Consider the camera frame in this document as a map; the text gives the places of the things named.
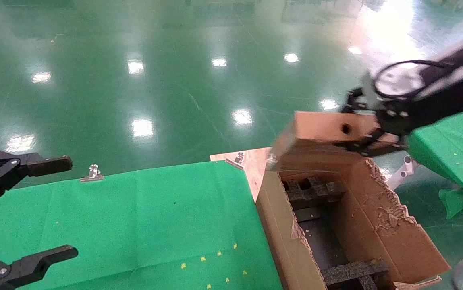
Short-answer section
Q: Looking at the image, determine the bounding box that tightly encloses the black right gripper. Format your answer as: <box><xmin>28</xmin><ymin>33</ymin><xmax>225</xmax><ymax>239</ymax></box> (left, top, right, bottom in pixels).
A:
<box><xmin>334</xmin><ymin>72</ymin><xmax>463</xmax><ymax>158</ymax></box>

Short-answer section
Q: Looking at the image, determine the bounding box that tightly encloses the small brown cardboard box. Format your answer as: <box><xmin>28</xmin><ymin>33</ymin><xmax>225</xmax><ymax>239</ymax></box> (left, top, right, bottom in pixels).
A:
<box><xmin>270</xmin><ymin>111</ymin><xmax>402</xmax><ymax>172</ymax></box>

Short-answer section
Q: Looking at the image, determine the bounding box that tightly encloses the large open torn carton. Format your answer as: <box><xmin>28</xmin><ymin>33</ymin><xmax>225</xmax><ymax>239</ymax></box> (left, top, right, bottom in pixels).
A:
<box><xmin>255</xmin><ymin>155</ymin><xmax>451</xmax><ymax>290</ymax></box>

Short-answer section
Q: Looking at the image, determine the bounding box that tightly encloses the silver binder clip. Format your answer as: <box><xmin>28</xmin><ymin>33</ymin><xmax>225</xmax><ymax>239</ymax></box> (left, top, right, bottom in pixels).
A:
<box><xmin>225</xmin><ymin>152</ymin><xmax>245</xmax><ymax>170</ymax></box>
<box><xmin>80</xmin><ymin>164</ymin><xmax>105</xmax><ymax>183</ymax></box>

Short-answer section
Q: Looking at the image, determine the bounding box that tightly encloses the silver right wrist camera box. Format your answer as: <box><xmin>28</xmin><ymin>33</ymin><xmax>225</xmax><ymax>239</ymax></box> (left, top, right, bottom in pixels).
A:
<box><xmin>370</xmin><ymin>60</ymin><xmax>427</xmax><ymax>99</ymax></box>

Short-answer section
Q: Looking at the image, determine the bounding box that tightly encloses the black camera cable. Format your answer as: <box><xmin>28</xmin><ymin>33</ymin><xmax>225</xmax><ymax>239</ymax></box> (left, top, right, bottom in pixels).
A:
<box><xmin>374</xmin><ymin>60</ymin><xmax>453</xmax><ymax>100</ymax></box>

